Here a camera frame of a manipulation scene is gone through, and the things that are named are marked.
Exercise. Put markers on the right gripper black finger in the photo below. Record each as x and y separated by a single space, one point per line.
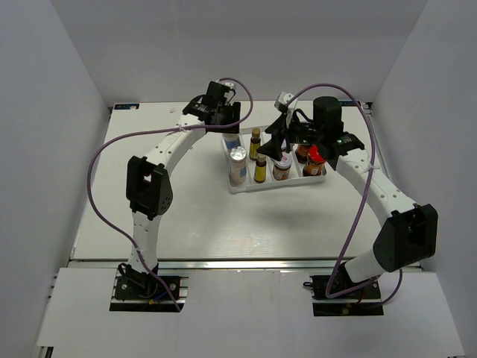
272 148
281 125

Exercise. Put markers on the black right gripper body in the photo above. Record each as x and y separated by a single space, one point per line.
305 133

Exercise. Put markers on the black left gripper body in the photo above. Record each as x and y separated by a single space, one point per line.
220 111

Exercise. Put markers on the yellow bottle front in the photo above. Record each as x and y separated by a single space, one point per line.
255 143

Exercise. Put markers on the yellow bottle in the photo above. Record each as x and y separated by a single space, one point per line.
260 168
255 143

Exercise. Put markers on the white-lid sauce jar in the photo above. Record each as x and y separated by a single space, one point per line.
282 167

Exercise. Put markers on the silver-lid salt jar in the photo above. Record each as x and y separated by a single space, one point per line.
231 141
238 165

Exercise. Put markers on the red-lid chili sauce jar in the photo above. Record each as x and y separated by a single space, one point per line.
302 152

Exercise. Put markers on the silver-lid salt jar front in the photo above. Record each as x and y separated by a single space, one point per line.
238 165

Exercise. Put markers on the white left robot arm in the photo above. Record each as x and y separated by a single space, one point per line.
148 186

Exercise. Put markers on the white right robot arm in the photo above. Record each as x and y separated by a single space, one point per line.
408 230

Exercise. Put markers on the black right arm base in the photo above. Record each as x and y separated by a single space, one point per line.
362 302

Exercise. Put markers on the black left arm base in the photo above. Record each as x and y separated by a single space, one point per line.
139 292

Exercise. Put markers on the white divided organizer tray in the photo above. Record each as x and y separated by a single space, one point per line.
295 178

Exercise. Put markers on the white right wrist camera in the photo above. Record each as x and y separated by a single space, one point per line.
285 104

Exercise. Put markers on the aluminium table rail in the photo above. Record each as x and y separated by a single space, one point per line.
208 227

